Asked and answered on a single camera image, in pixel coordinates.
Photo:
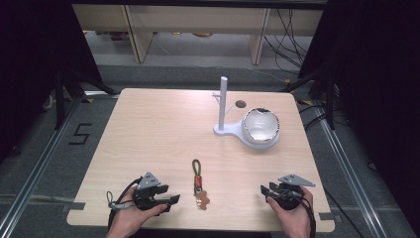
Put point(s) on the white key holder stand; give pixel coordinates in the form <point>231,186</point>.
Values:
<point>222,109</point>

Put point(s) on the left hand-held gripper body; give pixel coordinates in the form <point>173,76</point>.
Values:
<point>145,195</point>

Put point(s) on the aluminium floor rail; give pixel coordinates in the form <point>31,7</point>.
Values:
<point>353,178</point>
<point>36,168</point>

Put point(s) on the light wooden shelf unit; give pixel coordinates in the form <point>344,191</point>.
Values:
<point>198,20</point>

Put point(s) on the shiny white bowl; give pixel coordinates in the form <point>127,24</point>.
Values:
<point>261,126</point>

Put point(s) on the person's right hand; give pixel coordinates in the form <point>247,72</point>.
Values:
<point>295,218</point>

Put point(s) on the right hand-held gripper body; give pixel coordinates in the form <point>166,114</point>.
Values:
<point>289,195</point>

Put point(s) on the black curtain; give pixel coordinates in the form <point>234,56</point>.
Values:
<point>376,82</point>
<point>29,66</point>

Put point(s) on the person's left hand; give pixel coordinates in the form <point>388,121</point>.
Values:
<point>130,219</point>

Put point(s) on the black metal stand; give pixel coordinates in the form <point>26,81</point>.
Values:
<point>66,92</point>
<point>325,95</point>

